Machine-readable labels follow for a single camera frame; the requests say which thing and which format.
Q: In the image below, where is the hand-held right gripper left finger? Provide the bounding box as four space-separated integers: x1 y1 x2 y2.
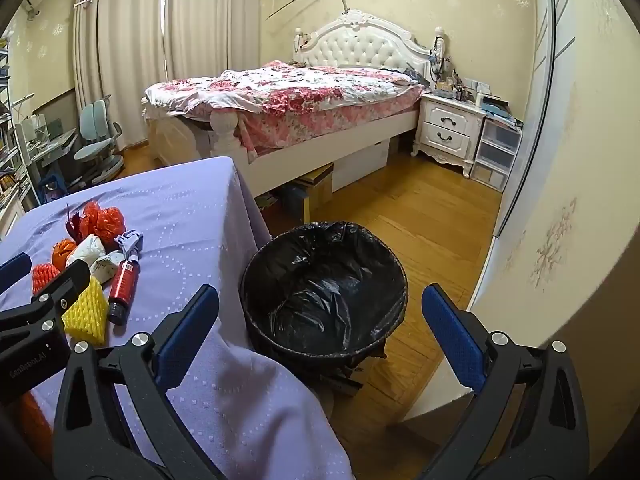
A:
52 284 236 480

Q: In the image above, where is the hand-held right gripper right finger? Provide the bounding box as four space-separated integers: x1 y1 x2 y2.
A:
421 282 591 480

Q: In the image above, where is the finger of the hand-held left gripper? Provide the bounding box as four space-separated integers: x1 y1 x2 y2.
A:
0 259 92 352
0 252 33 295

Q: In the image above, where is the red-orange foam net sleeve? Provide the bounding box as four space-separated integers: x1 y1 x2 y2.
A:
31 263 62 295

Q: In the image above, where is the white paper wad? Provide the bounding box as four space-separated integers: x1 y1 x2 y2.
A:
67 234 107 266

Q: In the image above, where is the red plastic bag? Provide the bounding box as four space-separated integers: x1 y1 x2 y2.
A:
80 201 126 246

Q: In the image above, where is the round bin with black liner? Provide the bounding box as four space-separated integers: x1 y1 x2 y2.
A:
240 221 408 376

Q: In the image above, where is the orange plastic wrapper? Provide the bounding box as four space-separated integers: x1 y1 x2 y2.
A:
52 241 77 270

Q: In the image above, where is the yellow foam net sleeve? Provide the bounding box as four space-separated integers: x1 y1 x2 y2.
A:
62 275 109 346

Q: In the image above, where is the white printed crumpled packet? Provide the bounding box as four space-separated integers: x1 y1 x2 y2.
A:
94 254 124 284

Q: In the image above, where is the red bottle with black cap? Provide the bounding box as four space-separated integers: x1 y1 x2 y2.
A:
107 259 140 325

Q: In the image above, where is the orange cloth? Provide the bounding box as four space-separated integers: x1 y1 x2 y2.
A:
17 392 53 448

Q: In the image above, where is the dark red cloth scrap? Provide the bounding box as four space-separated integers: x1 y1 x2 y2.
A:
65 203 89 241

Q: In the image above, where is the blue trolley bag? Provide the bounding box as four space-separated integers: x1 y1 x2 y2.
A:
37 172 69 206

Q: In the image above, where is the purple dotted tablecloth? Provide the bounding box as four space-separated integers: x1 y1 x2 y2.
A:
0 156 356 480

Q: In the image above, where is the white bookshelf with books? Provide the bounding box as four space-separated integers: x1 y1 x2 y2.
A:
0 35 32 241

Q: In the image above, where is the grey study desk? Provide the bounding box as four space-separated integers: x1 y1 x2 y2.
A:
15 112 79 196

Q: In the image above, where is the teal desk chair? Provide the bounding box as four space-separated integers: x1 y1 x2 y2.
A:
74 100 125 182

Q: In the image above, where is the clear plastic drawer unit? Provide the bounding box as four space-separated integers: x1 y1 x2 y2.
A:
470 115 523 193

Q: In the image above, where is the cardboard box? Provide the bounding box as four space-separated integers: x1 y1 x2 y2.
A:
280 162 335 223

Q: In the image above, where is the white storage box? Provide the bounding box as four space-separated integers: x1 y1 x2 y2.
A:
332 137 391 193

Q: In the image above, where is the white two-drawer nightstand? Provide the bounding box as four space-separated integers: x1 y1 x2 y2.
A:
412 92 487 179

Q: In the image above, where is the blue book stack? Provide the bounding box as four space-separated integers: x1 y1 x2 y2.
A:
482 94 523 126

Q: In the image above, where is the cluster of small toiletries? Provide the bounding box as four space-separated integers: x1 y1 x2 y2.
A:
429 27 488 107

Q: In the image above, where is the pink floral quilt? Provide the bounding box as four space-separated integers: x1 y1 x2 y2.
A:
145 60 426 157

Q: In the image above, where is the beige curtain panel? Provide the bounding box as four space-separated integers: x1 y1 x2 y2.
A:
165 0 266 82
72 0 169 152

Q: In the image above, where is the white bed with tufted headboard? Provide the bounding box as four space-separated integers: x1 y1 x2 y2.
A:
142 10 436 197

